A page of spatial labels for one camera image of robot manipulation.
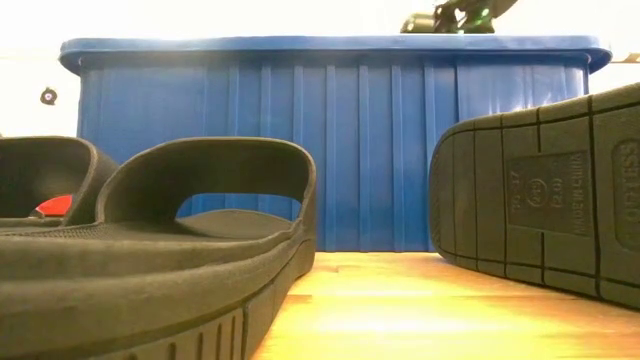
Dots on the black slide sandal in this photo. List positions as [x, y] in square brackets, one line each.
[30, 170]
[550, 200]
[125, 280]

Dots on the large blue plastic bin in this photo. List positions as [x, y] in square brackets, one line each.
[325, 125]

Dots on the round black background fixture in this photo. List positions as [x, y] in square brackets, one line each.
[48, 96]

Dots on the red background bin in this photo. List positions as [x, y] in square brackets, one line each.
[56, 206]

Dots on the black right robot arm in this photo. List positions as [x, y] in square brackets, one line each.
[465, 17]

